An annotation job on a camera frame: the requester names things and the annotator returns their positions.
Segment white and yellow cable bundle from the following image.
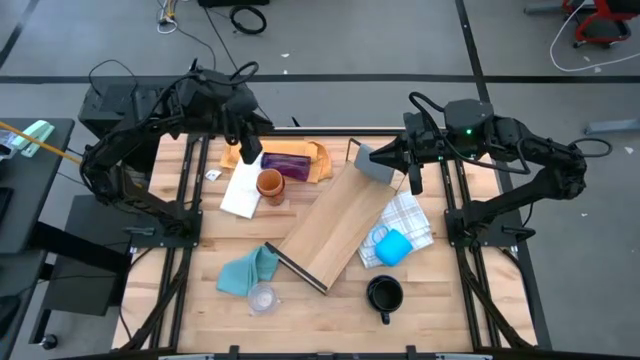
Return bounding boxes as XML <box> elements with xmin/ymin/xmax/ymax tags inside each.
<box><xmin>155</xmin><ymin>0</ymin><xmax>180</xmax><ymax>35</ymax></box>

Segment long black floor cable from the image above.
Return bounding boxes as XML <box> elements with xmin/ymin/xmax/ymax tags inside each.
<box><xmin>202</xmin><ymin>4</ymin><xmax>241</xmax><ymax>71</ymax></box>

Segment peach plastic cup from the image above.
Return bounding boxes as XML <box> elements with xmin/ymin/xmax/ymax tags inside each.
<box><xmin>255</xmin><ymin>168</ymin><xmax>286</xmax><ymax>198</ymax></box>

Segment grey folded cloth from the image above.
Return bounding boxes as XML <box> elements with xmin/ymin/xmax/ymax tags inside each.
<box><xmin>353</xmin><ymin>143</ymin><xmax>397</xmax><ymax>185</ymax></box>

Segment coiled black cable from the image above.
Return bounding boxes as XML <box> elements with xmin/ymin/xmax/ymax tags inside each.
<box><xmin>228</xmin><ymin>4</ymin><xmax>268</xmax><ymax>36</ymax></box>

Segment purple translucent tumbler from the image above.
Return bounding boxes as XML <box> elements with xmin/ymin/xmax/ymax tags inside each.
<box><xmin>259</xmin><ymin>152</ymin><xmax>313</xmax><ymax>182</ymax></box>

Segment wooden shelf with black frame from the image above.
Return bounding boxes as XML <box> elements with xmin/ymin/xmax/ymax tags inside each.
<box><xmin>263</xmin><ymin>137</ymin><xmax>409</xmax><ymax>296</ymax></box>

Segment teal cloth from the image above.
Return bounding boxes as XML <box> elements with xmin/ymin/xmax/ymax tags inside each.
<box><xmin>215</xmin><ymin>244</ymin><xmax>280</xmax><ymax>298</ymax></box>

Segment mustard yellow cloth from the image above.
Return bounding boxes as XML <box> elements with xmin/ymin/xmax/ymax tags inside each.
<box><xmin>219</xmin><ymin>138</ymin><xmax>334</xmax><ymax>185</ymax></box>

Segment blue mug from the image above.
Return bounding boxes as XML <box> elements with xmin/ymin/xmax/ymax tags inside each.
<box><xmin>369</xmin><ymin>225</ymin><xmax>414</xmax><ymax>268</ymax></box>

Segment mint green stapler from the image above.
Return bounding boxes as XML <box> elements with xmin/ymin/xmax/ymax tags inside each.
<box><xmin>10</xmin><ymin>119</ymin><xmax>56</xmax><ymax>159</ymax></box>

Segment dark speckled enamel mug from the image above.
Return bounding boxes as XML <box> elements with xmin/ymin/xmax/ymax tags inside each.
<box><xmin>366</xmin><ymin>274</ymin><xmax>405</xmax><ymax>326</ymax></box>

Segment white folded napkin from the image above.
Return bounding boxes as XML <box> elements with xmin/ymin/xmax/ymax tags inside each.
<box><xmin>219</xmin><ymin>152</ymin><xmax>265</xmax><ymax>220</ymax></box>

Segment black desk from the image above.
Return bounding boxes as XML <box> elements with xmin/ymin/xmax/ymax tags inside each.
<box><xmin>0</xmin><ymin>117</ymin><xmax>76</xmax><ymax>256</ymax></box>

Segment grey metal floor bar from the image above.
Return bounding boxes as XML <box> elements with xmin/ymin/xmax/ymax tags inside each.
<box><xmin>583</xmin><ymin>117</ymin><xmax>640</xmax><ymax>137</ymax></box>

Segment red cart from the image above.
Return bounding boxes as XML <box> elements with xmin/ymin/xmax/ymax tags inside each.
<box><xmin>562</xmin><ymin>0</ymin><xmax>640</xmax><ymax>50</ymax></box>

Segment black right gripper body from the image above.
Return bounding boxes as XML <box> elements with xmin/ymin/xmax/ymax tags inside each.
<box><xmin>402</xmin><ymin>110</ymin><xmax>449</xmax><ymax>164</ymax></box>

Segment black floor stand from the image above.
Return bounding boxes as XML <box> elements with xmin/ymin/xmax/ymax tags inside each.
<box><xmin>29</xmin><ymin>193</ymin><xmax>132</xmax><ymax>346</ymax></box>

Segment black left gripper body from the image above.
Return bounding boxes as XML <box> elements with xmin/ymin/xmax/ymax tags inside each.
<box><xmin>219</xmin><ymin>87</ymin><xmax>262</xmax><ymax>137</ymax></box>

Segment black computer tower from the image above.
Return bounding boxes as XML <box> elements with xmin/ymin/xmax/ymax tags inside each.
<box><xmin>77</xmin><ymin>79</ymin><xmax>176</xmax><ymax>174</ymax></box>

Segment black metal table frame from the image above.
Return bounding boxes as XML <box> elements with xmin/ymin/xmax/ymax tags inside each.
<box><xmin>112</xmin><ymin>124</ymin><xmax>539</xmax><ymax>360</ymax></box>

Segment white floor cable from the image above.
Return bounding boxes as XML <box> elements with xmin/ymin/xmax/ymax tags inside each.
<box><xmin>548</xmin><ymin>0</ymin><xmax>640</xmax><ymax>74</ymax></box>

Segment white plaid cloth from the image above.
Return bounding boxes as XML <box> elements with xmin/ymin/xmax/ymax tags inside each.
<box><xmin>357</xmin><ymin>189</ymin><xmax>435</xmax><ymax>270</ymax></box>

